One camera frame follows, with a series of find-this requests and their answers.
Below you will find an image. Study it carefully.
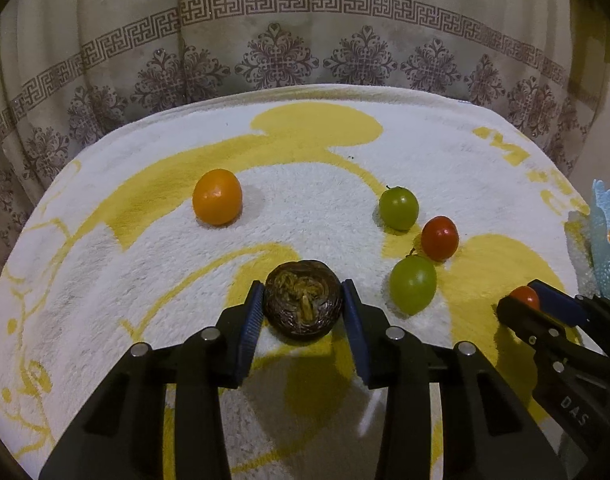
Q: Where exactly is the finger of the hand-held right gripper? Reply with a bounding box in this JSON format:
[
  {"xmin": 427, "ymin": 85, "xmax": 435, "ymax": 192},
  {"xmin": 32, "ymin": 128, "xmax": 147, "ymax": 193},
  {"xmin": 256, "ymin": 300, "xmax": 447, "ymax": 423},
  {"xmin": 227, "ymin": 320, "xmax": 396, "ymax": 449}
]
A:
[
  {"xmin": 497, "ymin": 297, "xmax": 566, "ymax": 348},
  {"xmin": 527, "ymin": 280, "xmax": 610, "ymax": 356}
]

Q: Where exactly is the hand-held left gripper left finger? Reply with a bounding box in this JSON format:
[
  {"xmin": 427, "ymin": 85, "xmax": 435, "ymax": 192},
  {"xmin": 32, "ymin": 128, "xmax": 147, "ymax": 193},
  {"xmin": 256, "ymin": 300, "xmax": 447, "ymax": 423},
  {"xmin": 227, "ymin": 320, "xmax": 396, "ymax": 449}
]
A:
[{"xmin": 38, "ymin": 280, "xmax": 265, "ymax": 480}]

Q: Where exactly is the white and yellow printed towel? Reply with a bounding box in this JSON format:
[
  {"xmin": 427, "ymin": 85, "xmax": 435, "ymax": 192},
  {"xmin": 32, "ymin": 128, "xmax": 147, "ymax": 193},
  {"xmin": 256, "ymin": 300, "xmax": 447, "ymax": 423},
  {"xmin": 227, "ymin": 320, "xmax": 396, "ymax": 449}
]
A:
[{"xmin": 0, "ymin": 84, "xmax": 596, "ymax": 480}]

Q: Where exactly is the dark brown wrinkled fruit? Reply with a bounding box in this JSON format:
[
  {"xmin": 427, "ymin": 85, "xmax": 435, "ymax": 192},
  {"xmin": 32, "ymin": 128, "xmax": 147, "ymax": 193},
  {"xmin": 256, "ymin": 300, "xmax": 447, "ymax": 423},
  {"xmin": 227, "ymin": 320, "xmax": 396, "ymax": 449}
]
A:
[{"xmin": 263, "ymin": 260, "xmax": 344, "ymax": 342}]

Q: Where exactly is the light blue plastic lattice basket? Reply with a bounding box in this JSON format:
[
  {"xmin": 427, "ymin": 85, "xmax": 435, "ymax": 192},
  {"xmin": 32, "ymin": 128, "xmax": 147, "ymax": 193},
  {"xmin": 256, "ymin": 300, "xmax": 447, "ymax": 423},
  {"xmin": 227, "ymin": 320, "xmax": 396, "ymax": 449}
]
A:
[{"xmin": 567, "ymin": 178, "xmax": 610, "ymax": 302}]

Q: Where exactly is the beige patterned curtain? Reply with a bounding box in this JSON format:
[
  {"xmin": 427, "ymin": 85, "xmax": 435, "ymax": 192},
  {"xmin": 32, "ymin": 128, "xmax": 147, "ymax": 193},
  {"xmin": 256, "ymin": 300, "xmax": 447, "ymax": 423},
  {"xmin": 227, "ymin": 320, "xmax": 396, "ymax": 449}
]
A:
[{"xmin": 0, "ymin": 0, "xmax": 610, "ymax": 286}]

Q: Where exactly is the green tomato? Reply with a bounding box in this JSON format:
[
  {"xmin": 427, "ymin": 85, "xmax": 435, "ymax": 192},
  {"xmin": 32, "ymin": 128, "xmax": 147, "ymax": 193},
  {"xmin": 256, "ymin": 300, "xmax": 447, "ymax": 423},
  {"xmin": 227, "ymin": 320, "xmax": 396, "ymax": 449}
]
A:
[
  {"xmin": 378, "ymin": 186, "xmax": 420, "ymax": 232},
  {"xmin": 389, "ymin": 249, "xmax": 438, "ymax": 317}
]

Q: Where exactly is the small red cherry tomato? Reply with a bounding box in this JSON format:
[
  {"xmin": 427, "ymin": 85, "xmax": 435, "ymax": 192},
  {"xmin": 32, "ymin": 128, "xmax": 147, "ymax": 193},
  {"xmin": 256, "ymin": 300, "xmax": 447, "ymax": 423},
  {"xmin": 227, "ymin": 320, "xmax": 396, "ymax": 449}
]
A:
[{"xmin": 509, "ymin": 286, "xmax": 540, "ymax": 311}]

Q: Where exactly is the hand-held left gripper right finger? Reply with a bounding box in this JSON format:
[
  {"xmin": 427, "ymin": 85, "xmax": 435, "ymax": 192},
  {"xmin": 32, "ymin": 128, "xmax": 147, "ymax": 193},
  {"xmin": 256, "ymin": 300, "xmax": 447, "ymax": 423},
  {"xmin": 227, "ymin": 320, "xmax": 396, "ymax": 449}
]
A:
[{"xmin": 340, "ymin": 279, "xmax": 568, "ymax": 480}]

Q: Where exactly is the large orange tomato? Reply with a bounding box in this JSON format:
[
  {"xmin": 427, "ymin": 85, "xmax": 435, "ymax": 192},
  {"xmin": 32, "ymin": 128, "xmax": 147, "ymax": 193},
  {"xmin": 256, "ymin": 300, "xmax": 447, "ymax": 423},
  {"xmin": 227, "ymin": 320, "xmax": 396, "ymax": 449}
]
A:
[{"xmin": 192, "ymin": 168, "xmax": 243, "ymax": 226}]

